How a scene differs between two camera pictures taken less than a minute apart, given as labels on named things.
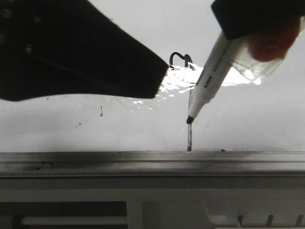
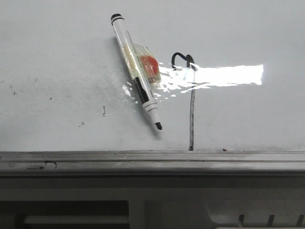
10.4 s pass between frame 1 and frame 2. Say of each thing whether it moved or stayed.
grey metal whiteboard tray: stayed
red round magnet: moved
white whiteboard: stayed
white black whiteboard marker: moved
